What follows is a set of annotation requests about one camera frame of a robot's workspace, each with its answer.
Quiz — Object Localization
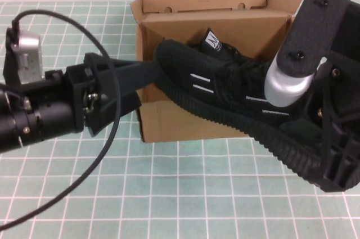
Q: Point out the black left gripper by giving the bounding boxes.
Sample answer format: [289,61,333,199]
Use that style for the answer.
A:
[66,52,163,138]

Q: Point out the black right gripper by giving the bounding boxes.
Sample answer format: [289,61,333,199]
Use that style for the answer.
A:
[281,0,360,192]

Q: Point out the black knit sneaker white stripes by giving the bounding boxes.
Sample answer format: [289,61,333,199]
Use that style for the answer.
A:
[153,39,330,186]
[196,27,271,67]

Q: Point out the brown cardboard shoe box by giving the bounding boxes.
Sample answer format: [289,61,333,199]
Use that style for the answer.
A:
[130,0,304,143]

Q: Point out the green white checked tablecloth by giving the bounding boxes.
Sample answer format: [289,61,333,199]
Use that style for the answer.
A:
[0,0,360,239]

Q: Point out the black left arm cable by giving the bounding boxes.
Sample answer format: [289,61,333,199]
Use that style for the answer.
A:
[0,10,122,231]

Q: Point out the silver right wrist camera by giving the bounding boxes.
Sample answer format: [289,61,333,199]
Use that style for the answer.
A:
[264,57,316,107]

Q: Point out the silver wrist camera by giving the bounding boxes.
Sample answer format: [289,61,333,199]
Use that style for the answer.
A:
[11,31,44,85]
[264,57,316,107]

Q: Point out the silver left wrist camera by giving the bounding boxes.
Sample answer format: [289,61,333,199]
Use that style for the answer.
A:
[11,31,44,85]

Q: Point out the black left camera bracket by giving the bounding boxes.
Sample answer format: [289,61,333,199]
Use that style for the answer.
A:
[2,26,68,88]

